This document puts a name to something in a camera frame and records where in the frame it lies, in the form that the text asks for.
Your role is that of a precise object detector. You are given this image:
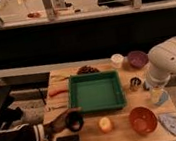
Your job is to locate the dark red grape bunch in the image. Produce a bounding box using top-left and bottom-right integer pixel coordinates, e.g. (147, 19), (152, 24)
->
(77, 65), (100, 75)

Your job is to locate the white plastic cup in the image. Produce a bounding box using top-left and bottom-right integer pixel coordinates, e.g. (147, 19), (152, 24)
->
(110, 54), (124, 68)

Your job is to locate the yellow apple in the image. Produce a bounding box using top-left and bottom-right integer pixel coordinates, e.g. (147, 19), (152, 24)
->
(98, 117), (113, 133)

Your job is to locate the small metal cup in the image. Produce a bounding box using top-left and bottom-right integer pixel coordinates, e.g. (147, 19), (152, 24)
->
(130, 77), (141, 92)

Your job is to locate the metal spoon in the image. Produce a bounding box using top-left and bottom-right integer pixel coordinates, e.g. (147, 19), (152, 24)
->
(46, 105), (67, 112)

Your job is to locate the green chili pepper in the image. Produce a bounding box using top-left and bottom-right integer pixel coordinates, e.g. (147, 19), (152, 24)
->
(51, 75), (69, 82)

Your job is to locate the blue cloth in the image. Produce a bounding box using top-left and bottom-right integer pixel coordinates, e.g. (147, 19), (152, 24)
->
(158, 113), (176, 136)

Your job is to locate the dark gloved hand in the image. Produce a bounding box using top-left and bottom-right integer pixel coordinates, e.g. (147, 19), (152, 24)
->
(43, 108), (80, 141)

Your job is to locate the orange carrot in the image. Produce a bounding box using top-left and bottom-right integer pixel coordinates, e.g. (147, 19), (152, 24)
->
(48, 89), (68, 97)

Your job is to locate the blue cylindrical cup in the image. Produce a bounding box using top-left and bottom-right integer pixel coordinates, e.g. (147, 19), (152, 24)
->
(156, 91), (169, 106)

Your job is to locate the green plastic tray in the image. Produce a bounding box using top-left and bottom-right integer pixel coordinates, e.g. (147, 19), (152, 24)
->
(68, 71), (126, 114)

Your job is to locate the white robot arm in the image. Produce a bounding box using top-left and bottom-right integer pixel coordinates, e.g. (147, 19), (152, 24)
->
(144, 36), (176, 106)

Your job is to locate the red-orange bowl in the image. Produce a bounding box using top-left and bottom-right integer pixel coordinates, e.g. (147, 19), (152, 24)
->
(128, 106), (158, 136)

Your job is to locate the purple bowl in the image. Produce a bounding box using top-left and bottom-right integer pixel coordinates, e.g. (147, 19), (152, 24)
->
(127, 50), (149, 69)

